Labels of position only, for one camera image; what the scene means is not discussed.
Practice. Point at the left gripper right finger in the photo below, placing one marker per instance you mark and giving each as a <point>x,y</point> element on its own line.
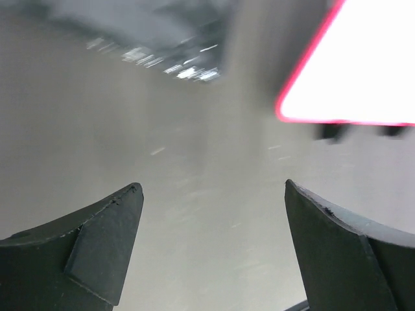
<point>347,261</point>

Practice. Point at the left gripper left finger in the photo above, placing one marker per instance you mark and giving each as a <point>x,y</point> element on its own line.
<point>76,262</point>

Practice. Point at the pink framed whiteboard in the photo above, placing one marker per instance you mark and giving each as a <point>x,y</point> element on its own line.
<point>357,69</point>

